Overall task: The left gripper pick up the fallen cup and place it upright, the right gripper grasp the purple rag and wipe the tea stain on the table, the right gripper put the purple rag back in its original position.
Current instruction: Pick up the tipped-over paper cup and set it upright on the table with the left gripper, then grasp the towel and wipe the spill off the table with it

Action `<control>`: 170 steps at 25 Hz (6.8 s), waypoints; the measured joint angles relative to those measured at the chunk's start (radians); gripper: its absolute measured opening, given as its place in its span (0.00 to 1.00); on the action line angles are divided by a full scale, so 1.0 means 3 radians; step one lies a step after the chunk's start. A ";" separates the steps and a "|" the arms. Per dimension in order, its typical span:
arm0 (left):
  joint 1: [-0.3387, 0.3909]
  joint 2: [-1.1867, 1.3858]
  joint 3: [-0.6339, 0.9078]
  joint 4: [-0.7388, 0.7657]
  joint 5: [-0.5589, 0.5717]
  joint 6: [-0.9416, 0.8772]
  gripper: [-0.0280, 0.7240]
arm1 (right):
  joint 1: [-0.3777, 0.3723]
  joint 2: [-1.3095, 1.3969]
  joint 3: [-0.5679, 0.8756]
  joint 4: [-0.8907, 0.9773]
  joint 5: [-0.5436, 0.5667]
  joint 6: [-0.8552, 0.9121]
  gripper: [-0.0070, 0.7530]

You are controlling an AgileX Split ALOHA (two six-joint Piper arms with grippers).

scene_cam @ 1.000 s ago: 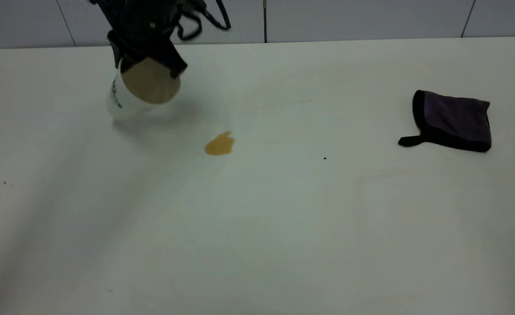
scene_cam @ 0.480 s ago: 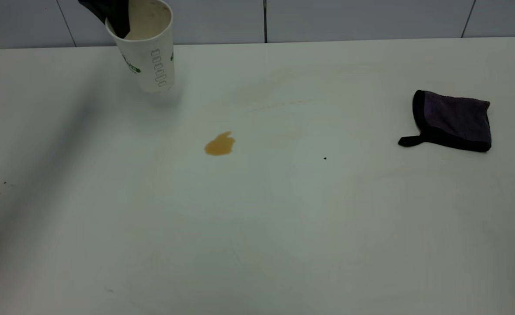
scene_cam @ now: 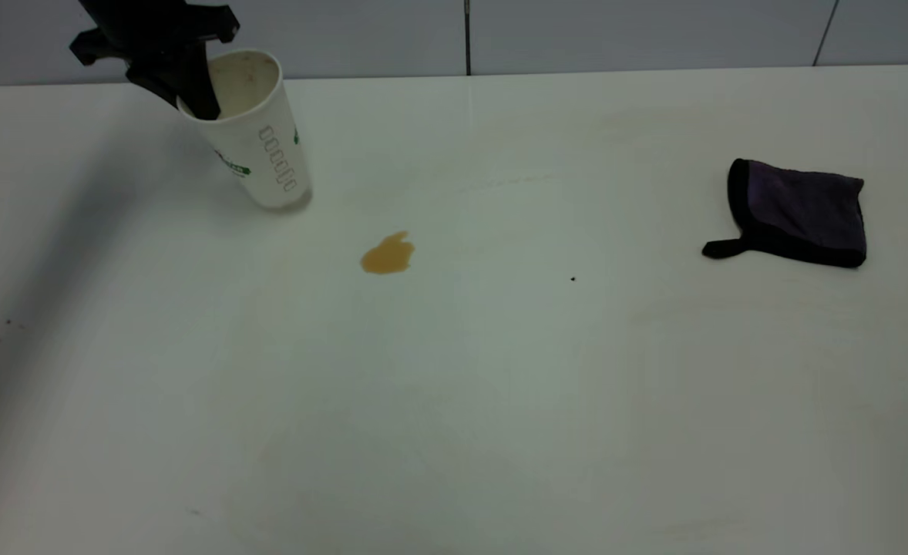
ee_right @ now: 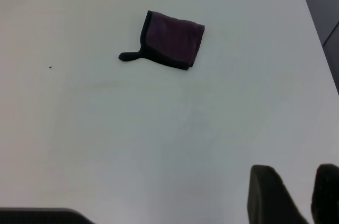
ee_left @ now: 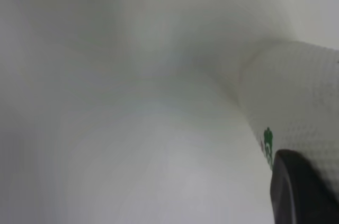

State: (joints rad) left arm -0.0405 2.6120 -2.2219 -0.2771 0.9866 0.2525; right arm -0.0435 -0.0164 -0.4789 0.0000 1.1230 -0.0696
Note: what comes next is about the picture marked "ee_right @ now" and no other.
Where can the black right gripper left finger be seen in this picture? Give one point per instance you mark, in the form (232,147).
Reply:
(270,197)

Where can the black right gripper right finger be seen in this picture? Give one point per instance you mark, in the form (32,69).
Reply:
(327,195)

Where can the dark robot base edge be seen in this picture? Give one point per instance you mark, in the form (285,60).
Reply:
(39,216)

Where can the purple cloth with black trim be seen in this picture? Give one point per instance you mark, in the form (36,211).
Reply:
(170,40)

